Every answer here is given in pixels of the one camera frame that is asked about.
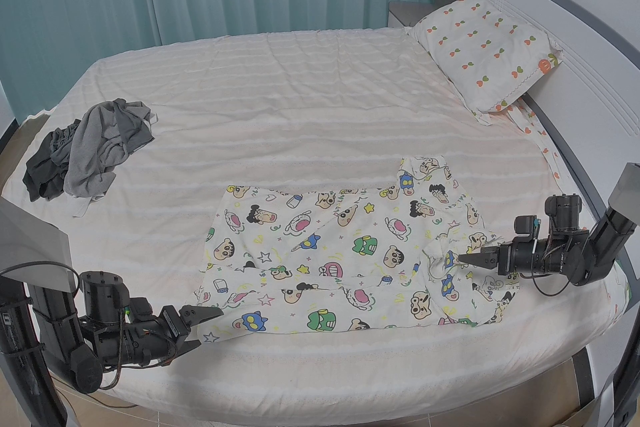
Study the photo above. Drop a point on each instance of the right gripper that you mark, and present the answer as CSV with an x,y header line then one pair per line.
x,y
522,257

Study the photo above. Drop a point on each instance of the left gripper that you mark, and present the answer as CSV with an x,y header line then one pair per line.
x,y
157,340

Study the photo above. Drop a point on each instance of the white printed pyjama top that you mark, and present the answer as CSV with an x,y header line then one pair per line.
x,y
350,265

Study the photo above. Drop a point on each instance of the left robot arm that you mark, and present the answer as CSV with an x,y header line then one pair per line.
x,y
50,330

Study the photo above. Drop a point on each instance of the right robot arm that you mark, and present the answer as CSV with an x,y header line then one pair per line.
x,y
570,255

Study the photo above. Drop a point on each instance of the pile of clothes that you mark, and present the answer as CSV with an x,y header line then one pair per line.
x,y
95,150

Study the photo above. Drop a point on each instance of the white printed pillow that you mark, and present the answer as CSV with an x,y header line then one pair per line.
x,y
485,49

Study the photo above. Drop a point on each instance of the bed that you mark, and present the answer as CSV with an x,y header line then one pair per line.
x,y
300,114

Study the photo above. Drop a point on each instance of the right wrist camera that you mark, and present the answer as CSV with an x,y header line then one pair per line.
x,y
526,227

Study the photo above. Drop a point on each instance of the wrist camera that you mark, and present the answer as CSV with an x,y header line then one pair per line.
x,y
140,309
526,227

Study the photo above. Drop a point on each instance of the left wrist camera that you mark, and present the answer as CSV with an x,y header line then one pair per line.
x,y
140,309

